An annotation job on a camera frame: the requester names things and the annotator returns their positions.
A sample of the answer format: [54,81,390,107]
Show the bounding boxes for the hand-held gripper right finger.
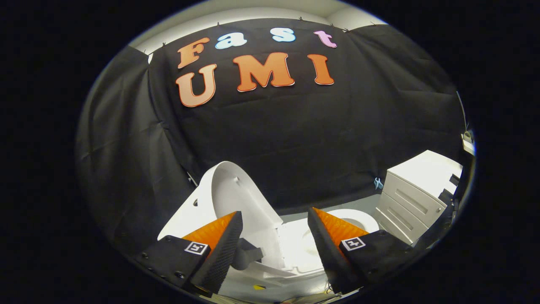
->
[307,207,418,295]

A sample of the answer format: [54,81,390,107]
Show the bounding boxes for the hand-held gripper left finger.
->
[135,211,244,295]

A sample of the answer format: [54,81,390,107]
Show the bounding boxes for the white toilet seat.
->
[282,209,380,274]

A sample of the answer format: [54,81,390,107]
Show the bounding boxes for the white drawer cabinet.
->
[375,150,463,246]

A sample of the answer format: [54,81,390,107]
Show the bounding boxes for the black backdrop cloth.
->
[76,18,467,258]

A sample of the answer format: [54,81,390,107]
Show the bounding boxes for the white shelf board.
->
[461,130,476,156]

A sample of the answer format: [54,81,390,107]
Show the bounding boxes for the row of black cloth clips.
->
[143,16,378,54]

